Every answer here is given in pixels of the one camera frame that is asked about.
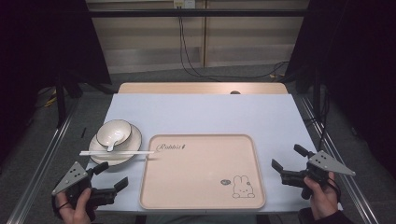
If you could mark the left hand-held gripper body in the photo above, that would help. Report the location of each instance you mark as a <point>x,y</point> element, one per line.
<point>73,178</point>

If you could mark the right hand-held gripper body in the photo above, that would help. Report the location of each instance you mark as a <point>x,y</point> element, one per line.
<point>327,164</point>

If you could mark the person's right hand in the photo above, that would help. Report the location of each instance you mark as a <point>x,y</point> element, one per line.
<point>324,200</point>

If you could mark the person's left hand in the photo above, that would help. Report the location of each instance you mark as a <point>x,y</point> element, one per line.
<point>74,215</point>

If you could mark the white ceramic spoon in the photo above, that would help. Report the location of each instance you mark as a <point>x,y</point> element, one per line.
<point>110,146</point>

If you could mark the white chopstick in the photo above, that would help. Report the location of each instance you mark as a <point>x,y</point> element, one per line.
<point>130,151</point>

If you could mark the white bowl with dark rim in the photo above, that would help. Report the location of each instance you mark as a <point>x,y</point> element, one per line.
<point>107,129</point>

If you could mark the white plate with dark rim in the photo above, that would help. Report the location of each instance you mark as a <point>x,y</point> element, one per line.
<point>135,140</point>

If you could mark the black metal stand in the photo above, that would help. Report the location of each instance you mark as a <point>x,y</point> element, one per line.
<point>316,93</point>
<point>61,99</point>

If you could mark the pink tray with rabbit print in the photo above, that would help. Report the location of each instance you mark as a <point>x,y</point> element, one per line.
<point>199,174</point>

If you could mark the white table mat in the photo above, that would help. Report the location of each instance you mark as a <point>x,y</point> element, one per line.
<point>202,115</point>

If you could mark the black curtain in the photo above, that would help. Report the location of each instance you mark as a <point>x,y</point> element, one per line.
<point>43,40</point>
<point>358,62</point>

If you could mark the wooden table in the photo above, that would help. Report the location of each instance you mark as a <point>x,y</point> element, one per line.
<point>186,88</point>

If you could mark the black horizontal bar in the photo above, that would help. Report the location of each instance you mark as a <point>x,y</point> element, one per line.
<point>199,13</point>

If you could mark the metal floor rail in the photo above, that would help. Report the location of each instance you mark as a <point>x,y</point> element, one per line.
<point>43,161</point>
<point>348,186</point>

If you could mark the white wall socket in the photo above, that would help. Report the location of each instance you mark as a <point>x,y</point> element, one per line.
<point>184,3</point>

